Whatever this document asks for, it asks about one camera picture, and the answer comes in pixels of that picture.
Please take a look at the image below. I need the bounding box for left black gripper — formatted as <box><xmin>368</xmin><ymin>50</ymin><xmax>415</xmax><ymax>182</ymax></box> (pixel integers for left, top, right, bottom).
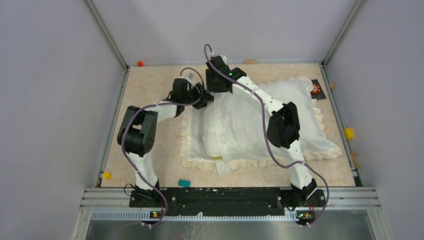
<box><xmin>182</xmin><ymin>82</ymin><xmax>217</xmax><ymax>110</ymax></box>

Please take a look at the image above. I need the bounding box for white ruffled pillowcase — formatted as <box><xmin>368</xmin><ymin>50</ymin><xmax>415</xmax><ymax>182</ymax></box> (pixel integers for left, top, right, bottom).
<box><xmin>180</xmin><ymin>76</ymin><xmax>342</xmax><ymax>174</ymax></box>

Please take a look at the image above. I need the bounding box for white pillow yellow edge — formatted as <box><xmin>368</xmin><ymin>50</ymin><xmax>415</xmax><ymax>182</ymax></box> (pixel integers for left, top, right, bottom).
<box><xmin>204</xmin><ymin>151</ymin><xmax>223</xmax><ymax>160</ymax></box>

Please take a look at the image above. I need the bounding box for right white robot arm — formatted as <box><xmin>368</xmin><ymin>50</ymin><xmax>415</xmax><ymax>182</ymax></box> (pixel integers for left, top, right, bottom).
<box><xmin>206</xmin><ymin>55</ymin><xmax>318</xmax><ymax>206</ymax></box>

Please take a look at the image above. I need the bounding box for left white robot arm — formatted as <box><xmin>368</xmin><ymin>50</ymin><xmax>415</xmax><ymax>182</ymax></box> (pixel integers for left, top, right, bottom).
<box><xmin>117</xmin><ymin>74</ymin><xmax>214</xmax><ymax>207</ymax></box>

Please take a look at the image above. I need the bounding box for wooden peg back edge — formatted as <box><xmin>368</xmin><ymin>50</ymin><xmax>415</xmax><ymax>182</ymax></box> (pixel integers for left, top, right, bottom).
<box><xmin>242</xmin><ymin>59</ymin><xmax>257</xmax><ymax>65</ymax></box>

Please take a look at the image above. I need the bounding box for teal small block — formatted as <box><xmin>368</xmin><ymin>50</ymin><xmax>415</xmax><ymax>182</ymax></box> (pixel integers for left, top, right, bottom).
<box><xmin>177</xmin><ymin>179</ymin><xmax>191</xmax><ymax>188</ymax></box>

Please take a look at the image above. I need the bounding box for dark lego baseplate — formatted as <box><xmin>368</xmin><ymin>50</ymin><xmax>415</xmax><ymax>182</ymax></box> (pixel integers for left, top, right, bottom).
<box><xmin>310</xmin><ymin>79</ymin><xmax>327</xmax><ymax>101</ymax></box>

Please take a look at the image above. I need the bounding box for yellow small block left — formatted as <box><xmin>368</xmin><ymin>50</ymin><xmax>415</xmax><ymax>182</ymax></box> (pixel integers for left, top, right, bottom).
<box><xmin>101</xmin><ymin>171</ymin><xmax>112</xmax><ymax>180</ymax></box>

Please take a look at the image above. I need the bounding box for yellow small block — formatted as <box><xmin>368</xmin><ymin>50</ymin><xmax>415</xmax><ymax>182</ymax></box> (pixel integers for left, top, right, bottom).
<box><xmin>343</xmin><ymin>127</ymin><xmax>355</xmax><ymax>141</ymax></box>
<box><xmin>101</xmin><ymin>171</ymin><xmax>112</xmax><ymax>180</ymax></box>

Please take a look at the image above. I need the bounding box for yellow small block right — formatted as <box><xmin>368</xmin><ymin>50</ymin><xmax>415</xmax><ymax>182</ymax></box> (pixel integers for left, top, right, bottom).
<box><xmin>343</xmin><ymin>127</ymin><xmax>355</xmax><ymax>141</ymax></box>

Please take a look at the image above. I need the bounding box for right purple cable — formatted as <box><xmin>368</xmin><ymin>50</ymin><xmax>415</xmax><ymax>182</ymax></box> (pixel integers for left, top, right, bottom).
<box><xmin>203</xmin><ymin>43</ymin><xmax>330</xmax><ymax>228</ymax></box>

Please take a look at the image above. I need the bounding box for purple cable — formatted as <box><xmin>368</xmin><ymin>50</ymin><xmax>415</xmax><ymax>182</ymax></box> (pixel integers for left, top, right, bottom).
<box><xmin>120</xmin><ymin>67</ymin><xmax>206</xmax><ymax>229</ymax></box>
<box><xmin>203</xmin><ymin>43</ymin><xmax>330</xmax><ymax>228</ymax></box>

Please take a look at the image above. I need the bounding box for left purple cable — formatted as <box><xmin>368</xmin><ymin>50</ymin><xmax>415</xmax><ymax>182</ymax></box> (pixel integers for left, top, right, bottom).
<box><xmin>120</xmin><ymin>67</ymin><xmax>206</xmax><ymax>229</ymax></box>

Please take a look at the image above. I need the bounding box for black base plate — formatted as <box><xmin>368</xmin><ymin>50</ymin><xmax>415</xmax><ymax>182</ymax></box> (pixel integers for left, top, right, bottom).
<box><xmin>129</xmin><ymin>187</ymin><xmax>325</xmax><ymax>217</ymax></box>

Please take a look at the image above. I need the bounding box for aluminium frame rail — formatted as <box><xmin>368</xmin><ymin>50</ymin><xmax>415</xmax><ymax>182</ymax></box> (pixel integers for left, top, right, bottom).
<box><xmin>83</xmin><ymin>0</ymin><xmax>129</xmax><ymax>71</ymax></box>

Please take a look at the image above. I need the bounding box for white cable duct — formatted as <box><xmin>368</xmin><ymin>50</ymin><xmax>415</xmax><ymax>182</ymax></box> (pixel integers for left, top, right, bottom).
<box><xmin>91</xmin><ymin>210</ymin><xmax>299</xmax><ymax>222</ymax></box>

